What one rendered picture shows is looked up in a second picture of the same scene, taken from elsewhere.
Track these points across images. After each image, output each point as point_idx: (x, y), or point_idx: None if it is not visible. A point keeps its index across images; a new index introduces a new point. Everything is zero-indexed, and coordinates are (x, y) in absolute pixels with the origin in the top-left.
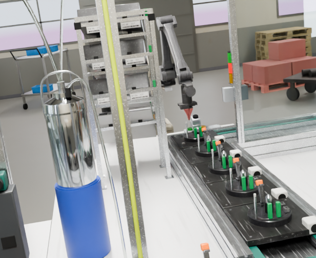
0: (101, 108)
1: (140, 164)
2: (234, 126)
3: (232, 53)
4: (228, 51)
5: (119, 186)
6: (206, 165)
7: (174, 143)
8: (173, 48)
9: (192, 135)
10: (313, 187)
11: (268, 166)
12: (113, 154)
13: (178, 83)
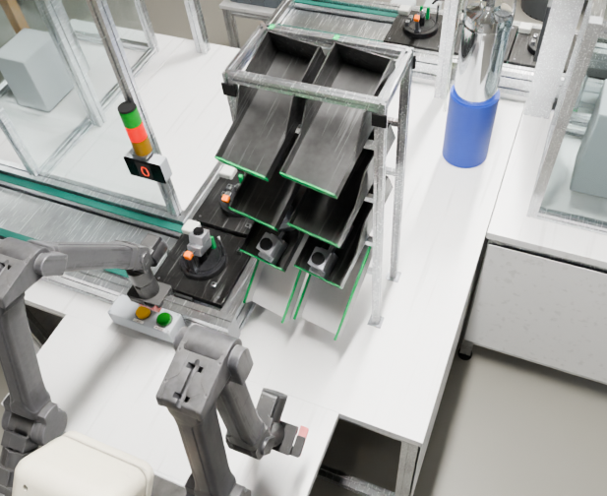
0: (280, 433)
1: (297, 324)
2: (105, 279)
3: (141, 98)
4: (135, 106)
5: (370, 266)
6: None
7: (240, 274)
8: (98, 245)
9: (210, 259)
10: (206, 135)
11: (181, 198)
12: (303, 417)
13: (151, 265)
